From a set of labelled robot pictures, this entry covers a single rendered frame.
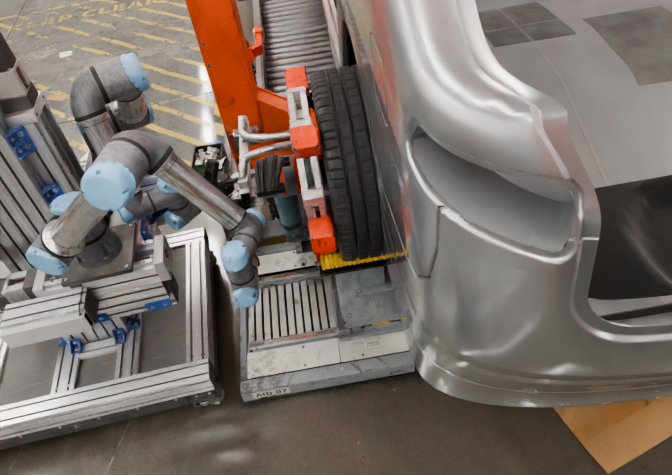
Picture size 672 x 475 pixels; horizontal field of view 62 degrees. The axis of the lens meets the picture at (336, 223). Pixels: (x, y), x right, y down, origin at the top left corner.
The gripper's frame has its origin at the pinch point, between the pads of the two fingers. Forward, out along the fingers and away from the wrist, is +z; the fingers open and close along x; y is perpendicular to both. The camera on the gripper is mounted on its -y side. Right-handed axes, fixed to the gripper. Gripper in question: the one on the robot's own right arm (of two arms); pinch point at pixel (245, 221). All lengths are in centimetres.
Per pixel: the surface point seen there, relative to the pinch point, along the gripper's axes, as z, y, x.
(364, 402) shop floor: -26, -83, -28
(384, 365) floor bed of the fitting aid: -16, -75, -39
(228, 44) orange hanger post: 65, 30, -1
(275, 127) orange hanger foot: 67, -11, -11
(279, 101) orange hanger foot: 75, -3, -15
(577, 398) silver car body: -80, 2, -75
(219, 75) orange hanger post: 65, 18, 5
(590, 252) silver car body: -83, 57, -66
